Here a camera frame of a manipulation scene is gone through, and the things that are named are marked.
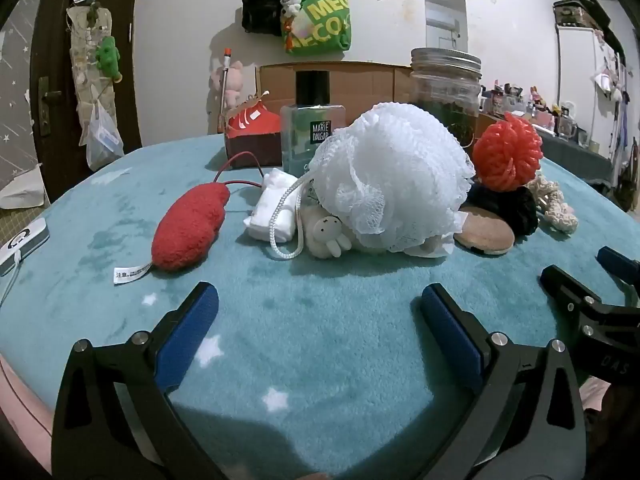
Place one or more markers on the red plush pouch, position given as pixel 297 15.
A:
pixel 187 230

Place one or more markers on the black yarn ball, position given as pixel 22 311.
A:
pixel 515 205

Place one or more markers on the panda plush charm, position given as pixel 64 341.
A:
pixel 291 2

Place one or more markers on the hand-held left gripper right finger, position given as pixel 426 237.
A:
pixel 450 340

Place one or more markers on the small white plush charm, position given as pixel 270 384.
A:
pixel 327 232

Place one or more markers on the green tote bag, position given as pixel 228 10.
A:
pixel 325 20

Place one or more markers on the green frog plush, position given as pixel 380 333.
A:
pixel 107 57

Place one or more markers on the hanging clothes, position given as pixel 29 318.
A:
pixel 622 110

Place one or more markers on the pink pig plush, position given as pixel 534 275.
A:
pixel 234 80

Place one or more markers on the row of desk trinkets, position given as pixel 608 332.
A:
pixel 540 110

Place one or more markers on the dark wooden door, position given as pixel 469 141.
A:
pixel 50 60

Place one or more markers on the black bag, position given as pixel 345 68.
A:
pixel 260 5

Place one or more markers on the round beige puff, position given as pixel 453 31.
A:
pixel 487 235

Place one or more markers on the cardboard box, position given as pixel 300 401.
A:
pixel 360 82

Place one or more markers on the white cotton roll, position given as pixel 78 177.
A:
pixel 270 210

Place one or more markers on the glass jar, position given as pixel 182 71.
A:
pixel 445 90

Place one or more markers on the white tin case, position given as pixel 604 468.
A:
pixel 22 242

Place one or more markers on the red gift box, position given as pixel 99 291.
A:
pixel 255 122

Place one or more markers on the crumpled white paper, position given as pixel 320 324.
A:
pixel 20 192

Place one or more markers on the coral foam net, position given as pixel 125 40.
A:
pixel 507 150

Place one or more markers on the tall wall poster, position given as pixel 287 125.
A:
pixel 445 0

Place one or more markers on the clear plastic bag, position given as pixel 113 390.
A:
pixel 102 140

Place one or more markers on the hanging wall organizer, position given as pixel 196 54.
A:
pixel 87 60

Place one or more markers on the pink bed sheet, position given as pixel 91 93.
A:
pixel 20 410

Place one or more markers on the desk with dark cloth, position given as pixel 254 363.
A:
pixel 575 160

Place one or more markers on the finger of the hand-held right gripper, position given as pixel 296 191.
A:
pixel 617 262
pixel 565 285

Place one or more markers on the clear bottle black cap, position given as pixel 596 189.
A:
pixel 305 135

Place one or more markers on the white mesh bath loofah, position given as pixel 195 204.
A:
pixel 395 170

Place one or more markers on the cream crochet scrunchie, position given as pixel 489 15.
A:
pixel 552 200

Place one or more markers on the white cabinet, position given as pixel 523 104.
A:
pixel 575 85

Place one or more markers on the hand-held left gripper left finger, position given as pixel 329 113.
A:
pixel 190 330

